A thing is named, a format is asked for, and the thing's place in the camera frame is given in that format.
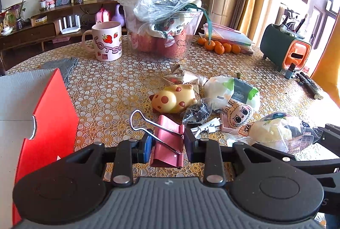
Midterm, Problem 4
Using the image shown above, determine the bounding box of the yellow spotted pig toy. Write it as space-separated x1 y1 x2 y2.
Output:
149 84 198 114

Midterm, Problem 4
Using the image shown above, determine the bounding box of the grey folded cloth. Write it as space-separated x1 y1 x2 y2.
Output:
40 57 78 87

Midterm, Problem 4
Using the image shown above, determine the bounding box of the green orange desk organizer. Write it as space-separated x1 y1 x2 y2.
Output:
260 24 312 71

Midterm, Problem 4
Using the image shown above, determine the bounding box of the black remote control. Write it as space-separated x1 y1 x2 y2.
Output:
296 72 323 100

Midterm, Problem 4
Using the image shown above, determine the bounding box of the white green tissue pack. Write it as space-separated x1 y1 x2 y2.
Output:
203 76 261 111

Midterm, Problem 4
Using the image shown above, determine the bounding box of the cartoon face figure toy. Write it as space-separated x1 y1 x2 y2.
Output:
220 99 254 132

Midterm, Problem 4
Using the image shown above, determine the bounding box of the crumpled snack wrapper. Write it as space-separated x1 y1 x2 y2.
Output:
163 63 202 94

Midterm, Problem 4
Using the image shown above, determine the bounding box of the stack of plastic folders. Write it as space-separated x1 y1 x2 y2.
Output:
211 23 254 55

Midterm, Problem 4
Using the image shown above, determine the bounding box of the wooden tv cabinet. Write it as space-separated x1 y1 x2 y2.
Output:
1 0 118 66

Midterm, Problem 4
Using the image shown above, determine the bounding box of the bagged yellow bread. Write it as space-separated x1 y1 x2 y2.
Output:
237 112 320 154

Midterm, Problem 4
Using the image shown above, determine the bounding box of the white router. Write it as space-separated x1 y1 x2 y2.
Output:
58 15 81 35

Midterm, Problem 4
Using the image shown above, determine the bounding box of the pink strawberry mug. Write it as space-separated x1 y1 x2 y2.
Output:
81 21 123 62

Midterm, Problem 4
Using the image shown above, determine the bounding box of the plastic bag of apples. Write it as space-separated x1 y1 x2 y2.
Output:
118 0 207 60

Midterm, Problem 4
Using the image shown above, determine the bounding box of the purple vase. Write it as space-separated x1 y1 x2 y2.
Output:
111 4 125 27

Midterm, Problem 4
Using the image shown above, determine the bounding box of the small bag of dark items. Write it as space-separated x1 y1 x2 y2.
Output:
182 98 213 124

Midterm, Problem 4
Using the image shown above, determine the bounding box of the orange tangerine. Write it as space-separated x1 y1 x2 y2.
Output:
204 41 215 51
232 45 241 54
214 45 225 55
222 43 232 53

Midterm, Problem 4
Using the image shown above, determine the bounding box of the red cardboard box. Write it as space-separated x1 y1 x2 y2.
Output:
1 69 78 228

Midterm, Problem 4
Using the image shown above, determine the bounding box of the pink binder clip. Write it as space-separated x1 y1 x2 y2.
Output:
129 110 184 169

